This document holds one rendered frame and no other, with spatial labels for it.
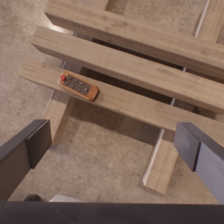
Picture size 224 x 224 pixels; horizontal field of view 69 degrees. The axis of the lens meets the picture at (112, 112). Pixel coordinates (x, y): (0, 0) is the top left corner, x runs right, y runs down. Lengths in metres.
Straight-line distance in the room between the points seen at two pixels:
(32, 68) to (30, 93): 0.25
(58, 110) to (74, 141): 0.20
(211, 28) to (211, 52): 0.21
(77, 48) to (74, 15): 0.17
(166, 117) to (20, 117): 0.83
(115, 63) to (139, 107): 0.23
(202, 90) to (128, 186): 0.59
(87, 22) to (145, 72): 0.37
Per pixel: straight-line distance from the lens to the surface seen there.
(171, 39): 0.83
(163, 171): 0.84
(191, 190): 1.01
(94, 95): 0.69
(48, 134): 0.16
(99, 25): 0.87
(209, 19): 1.06
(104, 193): 0.98
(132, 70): 0.75
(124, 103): 0.71
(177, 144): 0.17
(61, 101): 0.89
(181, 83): 0.77
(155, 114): 0.72
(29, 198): 0.99
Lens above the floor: 0.90
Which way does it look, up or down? 81 degrees down
